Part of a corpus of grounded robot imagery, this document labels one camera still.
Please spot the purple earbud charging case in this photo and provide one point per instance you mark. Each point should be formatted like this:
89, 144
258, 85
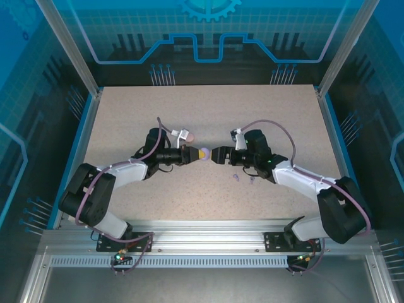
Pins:
206, 154

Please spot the pink earbud charging case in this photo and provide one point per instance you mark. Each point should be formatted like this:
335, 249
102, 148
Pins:
191, 137

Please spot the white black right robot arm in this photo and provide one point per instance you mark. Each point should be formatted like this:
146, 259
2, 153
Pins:
300, 175

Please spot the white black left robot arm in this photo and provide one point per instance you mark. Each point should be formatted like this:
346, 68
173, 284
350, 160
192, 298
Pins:
126, 172

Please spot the blue table edge strip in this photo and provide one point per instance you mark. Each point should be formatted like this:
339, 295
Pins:
81, 126
337, 126

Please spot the aluminium front rail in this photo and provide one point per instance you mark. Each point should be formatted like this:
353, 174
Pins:
205, 235

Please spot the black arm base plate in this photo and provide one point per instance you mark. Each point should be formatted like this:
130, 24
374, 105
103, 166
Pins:
104, 248
273, 243

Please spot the aluminium frame post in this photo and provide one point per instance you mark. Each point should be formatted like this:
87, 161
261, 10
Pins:
71, 47
348, 47

